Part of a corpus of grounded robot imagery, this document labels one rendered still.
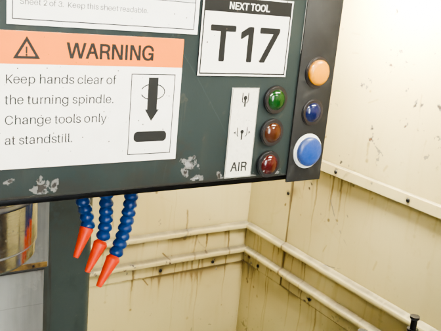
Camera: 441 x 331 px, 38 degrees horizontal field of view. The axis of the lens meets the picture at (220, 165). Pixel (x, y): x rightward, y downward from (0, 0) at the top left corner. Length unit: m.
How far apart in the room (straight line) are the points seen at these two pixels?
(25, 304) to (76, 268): 0.13
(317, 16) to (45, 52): 0.27
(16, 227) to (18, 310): 0.64
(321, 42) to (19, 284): 0.83
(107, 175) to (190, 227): 1.35
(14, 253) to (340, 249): 1.13
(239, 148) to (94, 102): 0.15
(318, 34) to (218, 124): 0.14
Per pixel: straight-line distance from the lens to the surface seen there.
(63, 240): 1.32
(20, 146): 0.51
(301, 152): 0.64
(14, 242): 0.68
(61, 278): 1.35
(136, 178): 0.55
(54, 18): 0.50
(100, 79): 0.52
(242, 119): 0.59
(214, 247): 1.96
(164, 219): 1.83
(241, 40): 0.58
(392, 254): 1.56
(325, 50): 0.64
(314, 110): 0.64
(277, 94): 0.61
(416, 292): 1.54
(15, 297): 1.29
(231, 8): 0.57
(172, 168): 0.57
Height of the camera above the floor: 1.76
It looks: 15 degrees down
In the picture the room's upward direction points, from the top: 5 degrees clockwise
